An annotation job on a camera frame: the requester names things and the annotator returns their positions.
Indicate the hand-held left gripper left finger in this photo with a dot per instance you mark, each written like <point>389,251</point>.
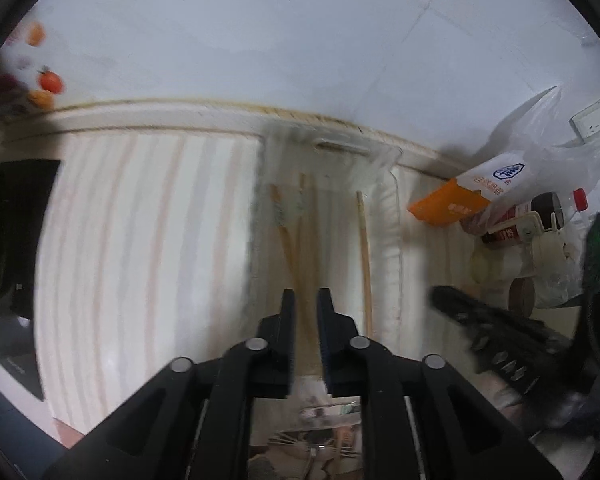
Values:
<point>288,345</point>

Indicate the brown round lid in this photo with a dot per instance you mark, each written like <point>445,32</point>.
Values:
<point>521,293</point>

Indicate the clear plastic tray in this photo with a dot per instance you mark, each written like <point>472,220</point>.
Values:
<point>330,170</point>

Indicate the red-capped dark sauce bottle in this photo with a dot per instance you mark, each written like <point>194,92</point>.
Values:
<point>540,207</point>

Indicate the orange and white bag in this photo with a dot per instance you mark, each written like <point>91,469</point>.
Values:
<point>460,200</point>

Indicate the red tomato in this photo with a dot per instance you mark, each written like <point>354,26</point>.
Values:
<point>50,81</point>

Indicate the orange fruit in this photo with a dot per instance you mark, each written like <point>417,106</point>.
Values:
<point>36,33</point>
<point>41,99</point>

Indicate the white wall socket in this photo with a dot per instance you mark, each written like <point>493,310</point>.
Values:
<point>595,120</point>

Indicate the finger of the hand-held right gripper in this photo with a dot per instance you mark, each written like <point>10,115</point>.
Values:
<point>485,320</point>

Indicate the patterned brown chopstick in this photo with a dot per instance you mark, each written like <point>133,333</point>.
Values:
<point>307,260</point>
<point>286,240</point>

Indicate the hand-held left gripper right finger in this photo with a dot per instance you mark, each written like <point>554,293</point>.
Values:
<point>324,345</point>

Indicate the clear plastic bag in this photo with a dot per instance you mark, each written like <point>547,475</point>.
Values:
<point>545,135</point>

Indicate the black appliance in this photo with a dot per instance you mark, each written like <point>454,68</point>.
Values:
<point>15,230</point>

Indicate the plain wooden chopstick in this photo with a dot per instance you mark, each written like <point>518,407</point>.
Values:
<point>365,260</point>

